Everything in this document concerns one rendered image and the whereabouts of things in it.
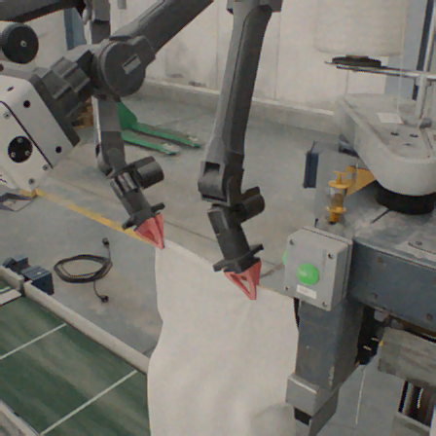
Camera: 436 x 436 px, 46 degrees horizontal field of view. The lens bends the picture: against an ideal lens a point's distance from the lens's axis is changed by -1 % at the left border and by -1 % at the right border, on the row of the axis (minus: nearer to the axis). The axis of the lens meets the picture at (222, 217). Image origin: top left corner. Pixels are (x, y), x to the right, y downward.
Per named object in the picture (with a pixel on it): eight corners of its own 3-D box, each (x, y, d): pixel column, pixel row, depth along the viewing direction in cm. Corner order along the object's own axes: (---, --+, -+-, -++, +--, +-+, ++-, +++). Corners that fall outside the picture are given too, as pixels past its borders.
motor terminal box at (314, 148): (299, 199, 119) (304, 150, 115) (304, 184, 129) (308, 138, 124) (336, 203, 118) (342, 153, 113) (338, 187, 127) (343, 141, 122)
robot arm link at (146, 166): (95, 161, 129) (104, 151, 121) (134, 143, 134) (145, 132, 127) (118, 202, 130) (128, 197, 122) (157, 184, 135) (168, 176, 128)
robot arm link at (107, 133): (79, 15, 134) (89, -8, 124) (101, 17, 136) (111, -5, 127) (94, 175, 129) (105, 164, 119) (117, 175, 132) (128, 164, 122)
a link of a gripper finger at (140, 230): (184, 236, 125) (163, 203, 126) (163, 246, 120) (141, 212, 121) (170, 247, 130) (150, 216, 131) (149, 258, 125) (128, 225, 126)
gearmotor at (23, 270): (-6, 283, 254) (-11, 257, 248) (21, 272, 265) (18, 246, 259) (28, 307, 237) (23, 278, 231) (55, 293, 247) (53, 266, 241)
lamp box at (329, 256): (282, 292, 74) (287, 235, 70) (299, 279, 77) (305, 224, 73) (329, 311, 69) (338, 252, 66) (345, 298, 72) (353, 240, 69)
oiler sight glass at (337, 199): (323, 208, 73) (326, 185, 72) (332, 203, 75) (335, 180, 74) (339, 213, 72) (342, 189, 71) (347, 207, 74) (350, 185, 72)
